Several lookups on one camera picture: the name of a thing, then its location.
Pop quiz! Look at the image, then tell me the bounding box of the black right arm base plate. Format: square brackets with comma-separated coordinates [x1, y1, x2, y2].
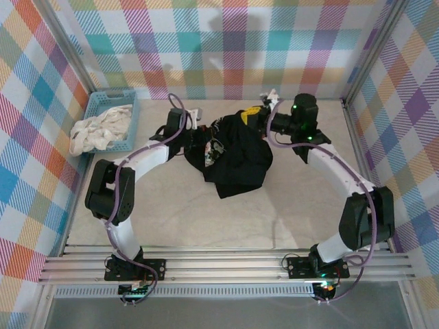
[286, 255, 351, 279]

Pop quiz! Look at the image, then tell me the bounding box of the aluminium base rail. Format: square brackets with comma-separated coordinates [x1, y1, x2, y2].
[37, 245, 416, 284]

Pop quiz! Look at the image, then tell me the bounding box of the blue plastic basket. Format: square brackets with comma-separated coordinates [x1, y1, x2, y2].
[81, 90, 141, 153]

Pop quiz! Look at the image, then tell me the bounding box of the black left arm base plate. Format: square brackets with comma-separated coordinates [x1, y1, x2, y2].
[104, 256, 168, 282]

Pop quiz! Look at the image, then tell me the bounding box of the black t-shirt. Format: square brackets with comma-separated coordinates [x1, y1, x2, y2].
[183, 111, 274, 199]

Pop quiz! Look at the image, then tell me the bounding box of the slotted grey cable duct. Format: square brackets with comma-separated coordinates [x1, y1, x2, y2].
[54, 282, 316, 300]

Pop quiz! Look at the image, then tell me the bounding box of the aluminium frame post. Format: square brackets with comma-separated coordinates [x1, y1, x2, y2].
[342, 0, 414, 102]
[32, 0, 99, 95]

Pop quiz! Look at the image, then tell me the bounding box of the aluminium side rail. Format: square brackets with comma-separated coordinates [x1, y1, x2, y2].
[342, 98, 395, 254]

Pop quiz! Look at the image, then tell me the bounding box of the right controller board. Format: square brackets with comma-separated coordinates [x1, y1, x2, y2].
[313, 280, 339, 301]

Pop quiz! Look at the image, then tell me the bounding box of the left controller board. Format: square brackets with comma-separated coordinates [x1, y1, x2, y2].
[118, 280, 154, 302]

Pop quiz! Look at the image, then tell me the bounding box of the crumpled white cloth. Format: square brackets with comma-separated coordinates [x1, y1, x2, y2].
[69, 103, 134, 158]

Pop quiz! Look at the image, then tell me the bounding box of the controller board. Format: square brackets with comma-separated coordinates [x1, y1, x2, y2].
[118, 280, 154, 302]
[313, 280, 339, 301]

